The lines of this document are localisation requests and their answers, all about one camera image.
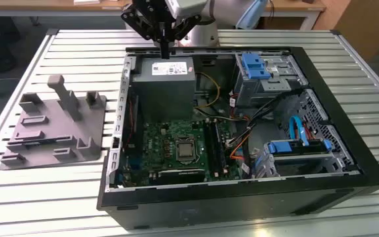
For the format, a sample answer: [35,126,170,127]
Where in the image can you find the blue plastic drive latch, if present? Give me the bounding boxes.
[242,53,271,80]

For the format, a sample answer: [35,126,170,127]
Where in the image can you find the grey power supply unit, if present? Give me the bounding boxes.
[130,56,198,122]

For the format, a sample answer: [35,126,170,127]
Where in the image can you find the blue expansion slot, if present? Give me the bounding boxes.
[127,157,142,171]

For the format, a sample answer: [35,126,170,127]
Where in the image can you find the yellow power wire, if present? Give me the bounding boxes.
[194,71,222,109]

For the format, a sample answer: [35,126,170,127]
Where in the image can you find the empty blue disk carrier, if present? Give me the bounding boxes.
[254,152,271,178]

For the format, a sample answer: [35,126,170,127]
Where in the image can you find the orange yellow power wires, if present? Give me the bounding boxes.
[228,137,255,163]

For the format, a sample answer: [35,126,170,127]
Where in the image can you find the wooden cabinet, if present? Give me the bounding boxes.
[314,0,379,64]

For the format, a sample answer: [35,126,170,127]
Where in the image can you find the grey parts rack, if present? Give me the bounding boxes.
[0,75,110,171]

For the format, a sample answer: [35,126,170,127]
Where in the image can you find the silver CPU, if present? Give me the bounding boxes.
[175,142,195,158]

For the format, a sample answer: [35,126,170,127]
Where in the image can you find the black RAM slot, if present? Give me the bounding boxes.
[203,118,216,175]
[216,120,230,172]
[208,119,222,175]

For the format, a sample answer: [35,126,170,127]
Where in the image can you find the blue SATA wire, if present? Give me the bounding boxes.
[288,115,311,146]

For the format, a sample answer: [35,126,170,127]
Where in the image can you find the green motherboard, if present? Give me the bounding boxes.
[123,118,243,186]

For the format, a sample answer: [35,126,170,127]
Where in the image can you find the black graphics card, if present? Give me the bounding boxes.
[151,168,210,185]

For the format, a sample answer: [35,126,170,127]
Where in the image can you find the blue RAM stick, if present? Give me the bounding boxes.
[9,137,71,147]

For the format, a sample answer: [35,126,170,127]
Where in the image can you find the wooden desk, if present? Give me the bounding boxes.
[0,0,327,30]

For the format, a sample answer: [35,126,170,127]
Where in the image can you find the grey metal drive cage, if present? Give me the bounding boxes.
[234,52,310,109]

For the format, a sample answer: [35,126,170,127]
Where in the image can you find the hard disk in blue carrier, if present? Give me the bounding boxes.
[263,138,335,158]

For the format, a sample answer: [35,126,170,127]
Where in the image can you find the metal socket cover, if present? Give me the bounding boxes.
[174,136,198,165]

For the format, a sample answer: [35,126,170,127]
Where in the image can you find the black PC case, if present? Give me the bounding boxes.
[96,45,379,232]

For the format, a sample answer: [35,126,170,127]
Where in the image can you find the grey metal disk bay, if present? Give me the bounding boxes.
[263,148,358,178]

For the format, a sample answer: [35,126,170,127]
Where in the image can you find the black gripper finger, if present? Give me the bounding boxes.
[164,15,202,59]
[120,3,166,59]

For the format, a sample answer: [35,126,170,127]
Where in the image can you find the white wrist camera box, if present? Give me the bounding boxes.
[164,0,210,21]

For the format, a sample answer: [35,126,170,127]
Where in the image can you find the black wire bundle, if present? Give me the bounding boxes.
[227,88,304,149]

